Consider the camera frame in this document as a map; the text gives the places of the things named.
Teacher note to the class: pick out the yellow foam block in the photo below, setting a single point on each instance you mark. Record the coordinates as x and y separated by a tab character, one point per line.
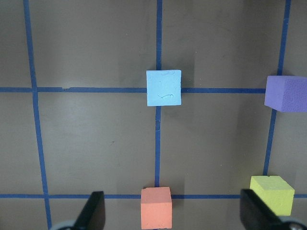
275	192

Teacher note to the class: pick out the right purple foam block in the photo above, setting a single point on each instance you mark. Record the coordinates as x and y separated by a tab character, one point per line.
286	93

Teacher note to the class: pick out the right near orange block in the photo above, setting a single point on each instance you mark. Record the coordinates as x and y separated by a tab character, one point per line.
156	208

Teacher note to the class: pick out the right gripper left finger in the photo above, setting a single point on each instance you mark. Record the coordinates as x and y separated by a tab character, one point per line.
93	214

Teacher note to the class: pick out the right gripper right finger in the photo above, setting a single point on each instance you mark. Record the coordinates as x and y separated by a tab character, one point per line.
255	215

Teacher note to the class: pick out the light blue block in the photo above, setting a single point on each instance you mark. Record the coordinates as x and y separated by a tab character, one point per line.
163	87

